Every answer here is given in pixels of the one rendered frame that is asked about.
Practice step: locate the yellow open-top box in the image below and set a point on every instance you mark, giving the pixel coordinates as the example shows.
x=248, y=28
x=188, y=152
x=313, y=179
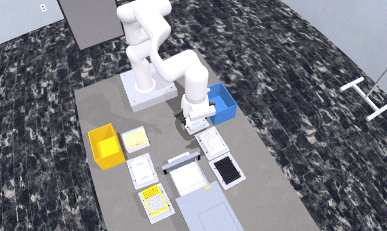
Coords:
x=105, y=148

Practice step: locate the blue open-top bin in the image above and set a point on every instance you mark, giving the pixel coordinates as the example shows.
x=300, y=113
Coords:
x=225, y=105

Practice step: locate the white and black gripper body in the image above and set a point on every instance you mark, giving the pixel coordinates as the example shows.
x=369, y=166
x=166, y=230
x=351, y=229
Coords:
x=185, y=105

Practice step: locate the black multiwell plate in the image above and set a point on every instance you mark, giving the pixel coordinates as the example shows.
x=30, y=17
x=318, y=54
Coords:
x=228, y=174

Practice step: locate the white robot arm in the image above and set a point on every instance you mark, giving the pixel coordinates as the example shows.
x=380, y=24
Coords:
x=145, y=30

